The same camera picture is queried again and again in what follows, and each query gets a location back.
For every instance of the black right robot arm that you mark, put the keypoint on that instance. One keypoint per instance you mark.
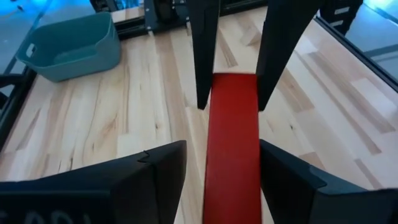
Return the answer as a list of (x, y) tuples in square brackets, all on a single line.
[(354, 15)]

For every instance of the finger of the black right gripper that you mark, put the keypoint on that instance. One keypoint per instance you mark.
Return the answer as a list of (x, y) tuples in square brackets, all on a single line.
[(203, 46), (280, 46)]

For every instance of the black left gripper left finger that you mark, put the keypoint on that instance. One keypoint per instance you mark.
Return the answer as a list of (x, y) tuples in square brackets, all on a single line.
[(93, 193)]

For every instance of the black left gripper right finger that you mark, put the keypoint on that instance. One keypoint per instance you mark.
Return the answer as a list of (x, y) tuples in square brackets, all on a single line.
[(311, 199)]

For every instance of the teal plastic bin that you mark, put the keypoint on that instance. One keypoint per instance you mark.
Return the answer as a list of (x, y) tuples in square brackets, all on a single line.
[(71, 59)]

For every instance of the long red block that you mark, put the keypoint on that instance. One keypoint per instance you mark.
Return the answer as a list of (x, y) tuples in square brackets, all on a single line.
[(233, 140)]

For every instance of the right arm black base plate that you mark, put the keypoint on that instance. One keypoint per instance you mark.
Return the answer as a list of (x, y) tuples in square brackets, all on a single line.
[(164, 12)]

